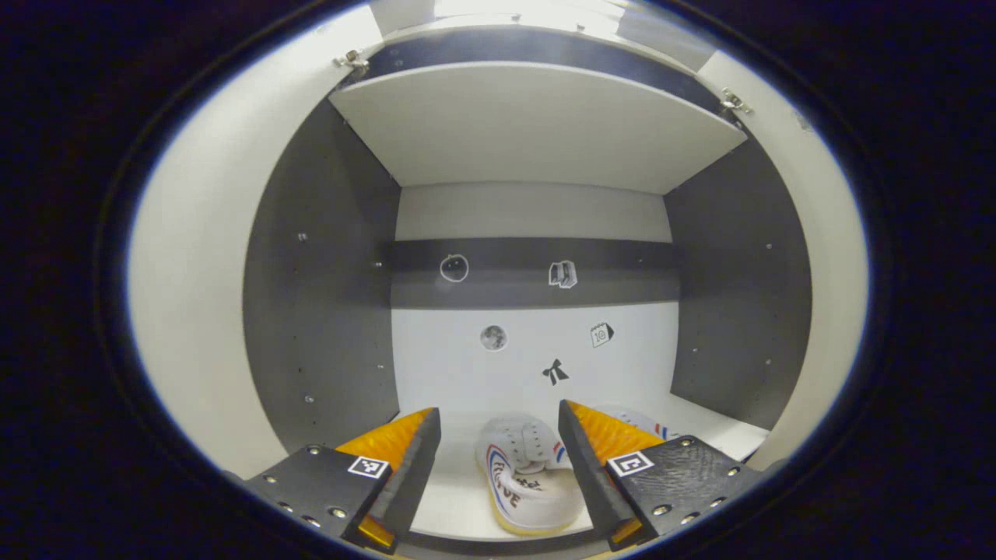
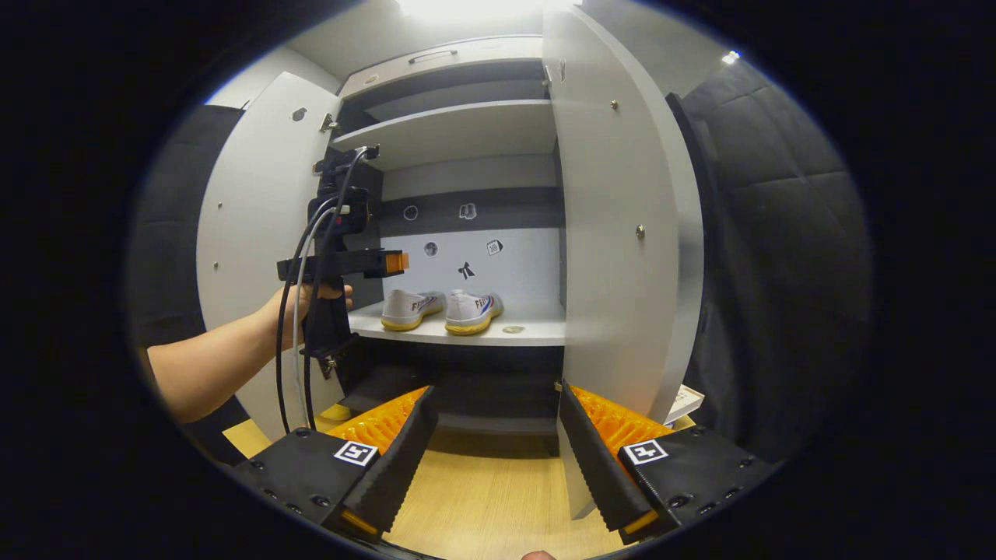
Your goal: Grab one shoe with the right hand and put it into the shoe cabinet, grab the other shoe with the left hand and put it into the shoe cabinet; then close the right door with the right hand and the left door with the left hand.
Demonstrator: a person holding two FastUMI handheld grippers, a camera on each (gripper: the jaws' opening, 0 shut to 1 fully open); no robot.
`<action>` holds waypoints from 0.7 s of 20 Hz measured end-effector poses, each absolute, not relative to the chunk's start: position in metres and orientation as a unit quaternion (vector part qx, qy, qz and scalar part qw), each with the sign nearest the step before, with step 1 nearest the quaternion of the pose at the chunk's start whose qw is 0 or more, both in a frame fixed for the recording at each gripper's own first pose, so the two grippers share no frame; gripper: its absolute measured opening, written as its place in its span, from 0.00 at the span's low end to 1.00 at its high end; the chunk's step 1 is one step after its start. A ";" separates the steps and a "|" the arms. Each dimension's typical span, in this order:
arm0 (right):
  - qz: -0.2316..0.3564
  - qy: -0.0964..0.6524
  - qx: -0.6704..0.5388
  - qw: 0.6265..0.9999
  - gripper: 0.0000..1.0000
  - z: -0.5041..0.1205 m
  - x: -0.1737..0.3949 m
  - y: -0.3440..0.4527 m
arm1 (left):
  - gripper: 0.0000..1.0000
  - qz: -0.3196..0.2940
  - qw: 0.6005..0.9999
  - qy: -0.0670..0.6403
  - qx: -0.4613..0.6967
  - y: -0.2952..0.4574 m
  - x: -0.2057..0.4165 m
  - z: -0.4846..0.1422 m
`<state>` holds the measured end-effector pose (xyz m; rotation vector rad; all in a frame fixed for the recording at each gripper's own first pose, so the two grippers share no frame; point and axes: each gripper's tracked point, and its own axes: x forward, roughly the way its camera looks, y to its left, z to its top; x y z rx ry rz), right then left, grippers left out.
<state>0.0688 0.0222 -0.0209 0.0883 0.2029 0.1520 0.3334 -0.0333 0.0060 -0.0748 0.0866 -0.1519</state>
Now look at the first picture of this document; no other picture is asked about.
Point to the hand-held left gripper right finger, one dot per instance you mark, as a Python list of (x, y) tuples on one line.
[(589, 474)]

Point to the white and grey shoe cabinet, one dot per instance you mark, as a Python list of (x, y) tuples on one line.
[(537, 132)]

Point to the white shoe cabinet door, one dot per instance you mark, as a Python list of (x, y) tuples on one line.
[(836, 272), (194, 272)]

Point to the white canvas shoe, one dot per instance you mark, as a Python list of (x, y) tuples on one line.
[(537, 498), (642, 424)]

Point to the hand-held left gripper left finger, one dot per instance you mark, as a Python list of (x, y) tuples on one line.
[(411, 478)]

